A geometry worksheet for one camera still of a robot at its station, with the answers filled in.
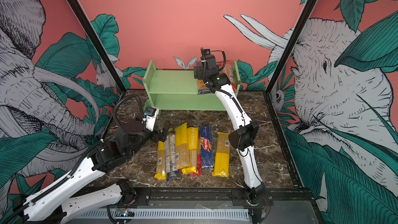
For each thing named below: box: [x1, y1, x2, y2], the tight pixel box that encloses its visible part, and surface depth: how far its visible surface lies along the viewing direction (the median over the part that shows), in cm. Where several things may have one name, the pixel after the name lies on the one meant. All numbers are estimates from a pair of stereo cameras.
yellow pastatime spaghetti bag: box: [181, 127, 199, 175], surface depth 86 cm
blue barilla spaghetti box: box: [200, 125, 214, 169], surface depth 88 cm
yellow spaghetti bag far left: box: [154, 140, 167, 180], surface depth 83 cm
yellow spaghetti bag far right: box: [211, 131, 231, 178], surface depth 87 cm
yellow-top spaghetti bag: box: [175, 122, 191, 171], surface depth 85 cm
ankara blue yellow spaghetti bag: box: [196, 79, 212, 95], surface depth 82 cm
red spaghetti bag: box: [189, 149, 203, 179], surface depth 83 cm
